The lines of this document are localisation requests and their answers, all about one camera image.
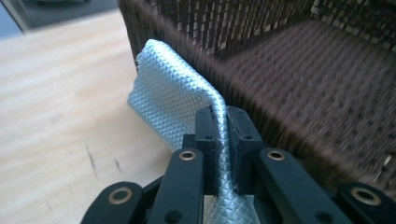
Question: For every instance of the light blue cloth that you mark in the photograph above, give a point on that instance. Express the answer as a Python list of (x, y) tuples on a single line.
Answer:
[(168, 90)]

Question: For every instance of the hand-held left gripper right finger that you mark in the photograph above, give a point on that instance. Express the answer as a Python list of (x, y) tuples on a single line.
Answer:
[(246, 140)]

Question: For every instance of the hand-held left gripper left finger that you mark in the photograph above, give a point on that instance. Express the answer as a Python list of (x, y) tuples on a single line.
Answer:
[(206, 140)]

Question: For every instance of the brown woven basket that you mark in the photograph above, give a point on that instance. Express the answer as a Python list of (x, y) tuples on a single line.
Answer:
[(295, 77)]

